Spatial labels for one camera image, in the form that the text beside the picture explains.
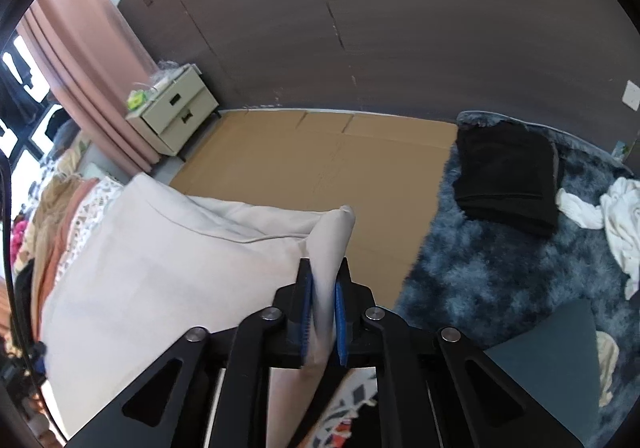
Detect brown cardboard floor sheet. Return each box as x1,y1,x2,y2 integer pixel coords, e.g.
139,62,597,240
170,110,457,307

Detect pink knitted item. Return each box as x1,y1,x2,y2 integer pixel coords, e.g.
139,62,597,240
10,220,28,255

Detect black knitted garment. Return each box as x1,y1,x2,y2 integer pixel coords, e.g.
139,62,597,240
11,260,35,352

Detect cream crumpled bedding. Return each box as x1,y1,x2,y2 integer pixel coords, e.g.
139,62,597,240
15,142,96,270

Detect yellow green item on cabinet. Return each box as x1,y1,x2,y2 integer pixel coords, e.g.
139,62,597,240
127,90,146,111

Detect rust orange blanket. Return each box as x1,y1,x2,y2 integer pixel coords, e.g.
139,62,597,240
30,176,99,340

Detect folded black garment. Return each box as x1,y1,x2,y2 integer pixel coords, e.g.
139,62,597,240
454,121,561,239

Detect dark teal cushion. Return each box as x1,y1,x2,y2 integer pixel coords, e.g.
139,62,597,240
486,300,600,446

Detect beige jacket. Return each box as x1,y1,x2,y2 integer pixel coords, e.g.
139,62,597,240
41,175,355,447

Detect white crumpled cloth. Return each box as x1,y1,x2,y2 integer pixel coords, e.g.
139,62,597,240
555,177,640,301

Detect blue shaggy rug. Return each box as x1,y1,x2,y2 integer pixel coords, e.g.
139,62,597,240
395,149,639,447

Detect black camera cable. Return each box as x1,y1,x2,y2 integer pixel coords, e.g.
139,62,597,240
0,154,68,444

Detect white bedside drawer cabinet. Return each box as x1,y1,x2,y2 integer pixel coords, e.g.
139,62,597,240
126,64,220,156

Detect pink curtain right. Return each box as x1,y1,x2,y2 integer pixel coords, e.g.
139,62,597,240
17,0,160,176

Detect white patterned geometric blanket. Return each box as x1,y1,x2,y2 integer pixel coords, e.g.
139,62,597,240
42,176,124,289

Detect dark hanging clothes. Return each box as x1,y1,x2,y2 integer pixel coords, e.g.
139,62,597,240
1,42,42,135

